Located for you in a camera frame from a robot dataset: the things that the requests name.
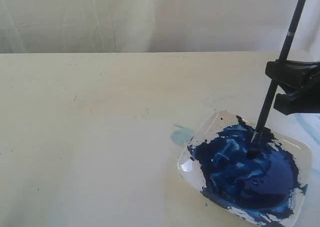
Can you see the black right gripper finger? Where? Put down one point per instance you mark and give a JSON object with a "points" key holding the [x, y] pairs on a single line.
{"points": [[298, 101], [292, 73]]}

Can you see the black paintbrush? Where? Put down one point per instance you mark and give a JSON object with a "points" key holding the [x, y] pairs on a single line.
{"points": [[254, 148]]}

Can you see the white square paint plate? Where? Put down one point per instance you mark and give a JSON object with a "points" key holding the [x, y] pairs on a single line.
{"points": [[267, 191]]}

